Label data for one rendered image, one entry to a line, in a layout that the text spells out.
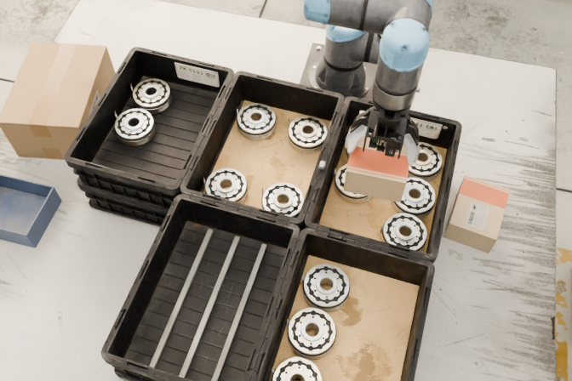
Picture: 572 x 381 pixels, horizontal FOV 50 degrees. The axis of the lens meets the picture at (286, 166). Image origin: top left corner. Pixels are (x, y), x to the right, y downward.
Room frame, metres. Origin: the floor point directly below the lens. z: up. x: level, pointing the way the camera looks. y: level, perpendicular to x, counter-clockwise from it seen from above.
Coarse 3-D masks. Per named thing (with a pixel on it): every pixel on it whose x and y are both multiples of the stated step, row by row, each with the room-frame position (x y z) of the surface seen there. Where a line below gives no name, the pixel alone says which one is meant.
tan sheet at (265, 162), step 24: (288, 120) 1.03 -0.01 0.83; (240, 144) 0.96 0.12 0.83; (264, 144) 0.96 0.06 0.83; (288, 144) 0.96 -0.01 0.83; (216, 168) 0.88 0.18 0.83; (240, 168) 0.88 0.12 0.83; (264, 168) 0.88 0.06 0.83; (288, 168) 0.88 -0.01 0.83; (312, 168) 0.88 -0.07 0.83; (264, 192) 0.81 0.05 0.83
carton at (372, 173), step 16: (368, 144) 0.74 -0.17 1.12; (352, 160) 0.70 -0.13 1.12; (368, 160) 0.70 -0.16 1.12; (384, 160) 0.70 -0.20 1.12; (400, 160) 0.70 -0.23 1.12; (352, 176) 0.67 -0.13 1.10; (368, 176) 0.67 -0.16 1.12; (384, 176) 0.66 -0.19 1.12; (400, 176) 0.66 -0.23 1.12; (352, 192) 0.67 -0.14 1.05; (368, 192) 0.66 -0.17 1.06; (384, 192) 0.66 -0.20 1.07; (400, 192) 0.65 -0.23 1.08
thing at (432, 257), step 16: (416, 112) 0.98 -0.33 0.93; (336, 128) 0.93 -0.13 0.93; (320, 176) 0.79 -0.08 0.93; (448, 176) 0.79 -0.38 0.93; (320, 192) 0.75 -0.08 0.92; (448, 192) 0.74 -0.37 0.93; (304, 224) 0.67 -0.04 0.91; (368, 240) 0.62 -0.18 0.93; (416, 256) 0.58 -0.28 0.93; (432, 256) 0.58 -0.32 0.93
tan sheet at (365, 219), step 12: (348, 132) 0.99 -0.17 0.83; (444, 156) 0.91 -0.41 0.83; (336, 168) 0.88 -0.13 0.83; (432, 180) 0.84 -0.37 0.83; (336, 204) 0.77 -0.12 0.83; (348, 204) 0.77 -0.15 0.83; (360, 204) 0.77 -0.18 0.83; (372, 204) 0.77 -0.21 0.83; (384, 204) 0.77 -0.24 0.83; (324, 216) 0.74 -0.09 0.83; (336, 216) 0.74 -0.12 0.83; (348, 216) 0.74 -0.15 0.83; (360, 216) 0.74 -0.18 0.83; (372, 216) 0.74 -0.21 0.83; (384, 216) 0.74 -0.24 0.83; (432, 216) 0.74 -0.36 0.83; (336, 228) 0.70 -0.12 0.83; (348, 228) 0.70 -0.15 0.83; (360, 228) 0.70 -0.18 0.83; (372, 228) 0.70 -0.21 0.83
